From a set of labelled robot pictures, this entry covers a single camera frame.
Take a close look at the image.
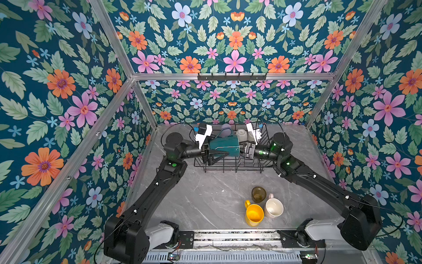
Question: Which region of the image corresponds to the white faceted mug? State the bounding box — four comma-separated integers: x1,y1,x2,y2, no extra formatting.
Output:
235,129,248,142

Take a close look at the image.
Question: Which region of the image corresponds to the green mug white inside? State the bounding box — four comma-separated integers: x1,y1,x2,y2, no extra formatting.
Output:
209,135,240,157

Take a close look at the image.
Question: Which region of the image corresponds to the lilac plastic cup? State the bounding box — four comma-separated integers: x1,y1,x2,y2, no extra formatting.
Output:
219,124,233,138

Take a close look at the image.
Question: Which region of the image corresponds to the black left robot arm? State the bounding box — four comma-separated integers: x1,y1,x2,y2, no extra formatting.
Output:
103,132,228,264

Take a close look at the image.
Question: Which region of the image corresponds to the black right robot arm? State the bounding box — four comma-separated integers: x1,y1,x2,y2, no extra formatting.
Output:
243,133,382,251

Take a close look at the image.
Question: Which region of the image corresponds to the olive glass cup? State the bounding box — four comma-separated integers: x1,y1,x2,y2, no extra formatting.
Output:
251,187,267,204

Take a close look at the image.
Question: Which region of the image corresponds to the pink mug white inside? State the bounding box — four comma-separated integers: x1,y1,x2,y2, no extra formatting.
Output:
264,194,284,218

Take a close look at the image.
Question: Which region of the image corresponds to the yellow mug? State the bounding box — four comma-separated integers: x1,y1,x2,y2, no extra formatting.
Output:
245,200,265,227

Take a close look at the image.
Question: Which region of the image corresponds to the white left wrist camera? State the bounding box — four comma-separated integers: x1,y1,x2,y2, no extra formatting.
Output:
195,123,213,149

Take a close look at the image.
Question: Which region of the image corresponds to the black wire dish rack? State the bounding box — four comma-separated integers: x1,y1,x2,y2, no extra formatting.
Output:
193,123,276,174

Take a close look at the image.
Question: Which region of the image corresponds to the black hook rail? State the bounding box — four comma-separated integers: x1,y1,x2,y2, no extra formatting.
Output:
197,73,267,82

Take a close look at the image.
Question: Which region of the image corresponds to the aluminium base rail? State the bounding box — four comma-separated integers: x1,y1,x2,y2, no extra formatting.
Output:
144,228,330,251

